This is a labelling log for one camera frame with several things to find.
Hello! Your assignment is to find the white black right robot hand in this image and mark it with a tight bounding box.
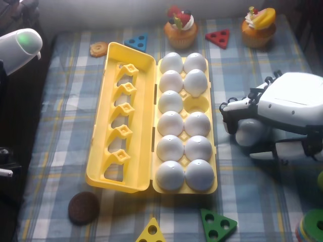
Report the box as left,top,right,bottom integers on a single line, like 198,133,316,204
219,70,323,167

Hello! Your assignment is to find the toy strawberry cupcake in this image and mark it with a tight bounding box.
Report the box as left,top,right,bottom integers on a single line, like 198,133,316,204
163,5,199,50

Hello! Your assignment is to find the blue triangle block with holes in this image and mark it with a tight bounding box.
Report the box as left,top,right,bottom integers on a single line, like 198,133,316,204
123,32,149,53

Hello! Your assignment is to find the round chocolate toy cookie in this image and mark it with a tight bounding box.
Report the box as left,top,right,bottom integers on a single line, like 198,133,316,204
67,191,100,226

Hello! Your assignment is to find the yellow egg carton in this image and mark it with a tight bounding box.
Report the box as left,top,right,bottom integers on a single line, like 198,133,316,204
85,42,218,195

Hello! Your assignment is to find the red triangle block with holes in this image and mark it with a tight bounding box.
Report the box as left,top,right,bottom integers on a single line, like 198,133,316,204
204,28,231,50

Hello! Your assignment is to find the yellow triangle block with holes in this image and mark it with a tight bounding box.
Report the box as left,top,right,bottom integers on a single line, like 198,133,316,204
135,217,167,242

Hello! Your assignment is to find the white toy egg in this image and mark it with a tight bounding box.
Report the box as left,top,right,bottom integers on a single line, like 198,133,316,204
184,111,211,137
155,160,186,191
185,159,216,191
158,70,183,93
183,52,207,74
158,90,184,114
235,118,272,148
183,69,209,98
156,135,185,162
159,52,183,73
184,135,213,162
156,110,184,136

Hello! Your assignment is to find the colourful ring stacker toy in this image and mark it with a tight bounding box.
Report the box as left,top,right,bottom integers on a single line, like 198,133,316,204
295,208,323,242

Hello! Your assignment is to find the blue plaid table cloth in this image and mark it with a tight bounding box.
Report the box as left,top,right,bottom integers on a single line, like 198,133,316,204
15,15,323,242

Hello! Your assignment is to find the green triangle block with holes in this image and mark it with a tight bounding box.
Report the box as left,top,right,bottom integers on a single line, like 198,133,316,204
200,208,238,242

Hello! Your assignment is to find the toy mango cupcake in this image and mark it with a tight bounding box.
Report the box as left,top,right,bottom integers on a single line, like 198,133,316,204
241,6,277,49

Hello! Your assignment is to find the tan toy biscuit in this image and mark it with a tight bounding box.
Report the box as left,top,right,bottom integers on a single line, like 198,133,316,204
89,41,110,58

